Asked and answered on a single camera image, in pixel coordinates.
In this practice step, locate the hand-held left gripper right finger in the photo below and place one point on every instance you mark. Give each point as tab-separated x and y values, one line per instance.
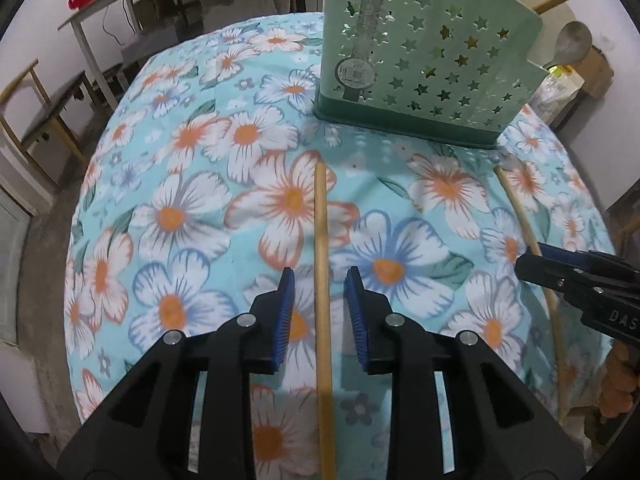
356	320

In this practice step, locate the green perforated utensil holder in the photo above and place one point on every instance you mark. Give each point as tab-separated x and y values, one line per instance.
425	75

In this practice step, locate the cardboard box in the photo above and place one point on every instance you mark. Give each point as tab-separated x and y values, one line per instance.
595	72

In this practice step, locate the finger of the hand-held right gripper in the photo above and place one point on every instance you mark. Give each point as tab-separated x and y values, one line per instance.
565	254
545	272

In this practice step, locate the person's right hand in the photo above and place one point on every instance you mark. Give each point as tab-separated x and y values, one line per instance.
622	385

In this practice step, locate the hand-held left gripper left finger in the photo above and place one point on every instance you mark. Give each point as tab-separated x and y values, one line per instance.
284	320

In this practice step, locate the wooden chair with black seat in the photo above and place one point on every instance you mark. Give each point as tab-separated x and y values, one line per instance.
45	115

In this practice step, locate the yellow green rice bag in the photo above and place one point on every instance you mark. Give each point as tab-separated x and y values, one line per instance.
560	95

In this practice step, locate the floral light blue blanket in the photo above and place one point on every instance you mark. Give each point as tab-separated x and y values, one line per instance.
200	185

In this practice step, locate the metal spoon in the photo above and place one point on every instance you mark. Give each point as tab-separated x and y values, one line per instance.
570	42

